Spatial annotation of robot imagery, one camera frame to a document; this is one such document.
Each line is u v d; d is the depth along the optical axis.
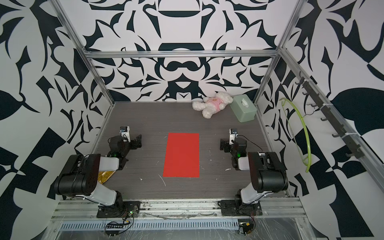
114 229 0.72
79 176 0.46
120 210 0.68
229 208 0.73
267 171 0.48
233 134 0.83
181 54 0.93
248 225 0.71
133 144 0.85
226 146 0.85
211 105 1.08
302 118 0.68
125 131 0.82
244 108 1.08
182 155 0.94
